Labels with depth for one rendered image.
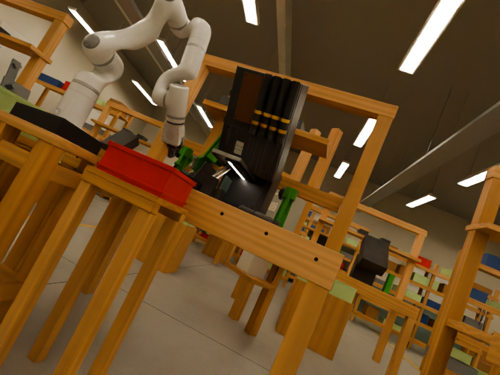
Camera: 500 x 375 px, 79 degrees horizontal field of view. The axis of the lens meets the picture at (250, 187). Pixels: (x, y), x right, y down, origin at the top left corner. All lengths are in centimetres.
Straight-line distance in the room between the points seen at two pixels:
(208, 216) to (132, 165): 40
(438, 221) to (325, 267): 1172
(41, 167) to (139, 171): 36
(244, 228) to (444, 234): 1185
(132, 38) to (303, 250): 120
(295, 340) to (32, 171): 116
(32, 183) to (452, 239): 1262
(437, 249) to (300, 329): 1164
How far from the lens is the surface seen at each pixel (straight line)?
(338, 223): 191
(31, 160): 140
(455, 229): 1313
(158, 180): 116
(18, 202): 138
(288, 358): 133
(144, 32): 163
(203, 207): 140
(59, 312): 156
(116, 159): 128
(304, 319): 130
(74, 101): 154
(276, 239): 130
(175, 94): 139
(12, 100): 195
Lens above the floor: 81
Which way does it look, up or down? 9 degrees up
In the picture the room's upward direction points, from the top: 25 degrees clockwise
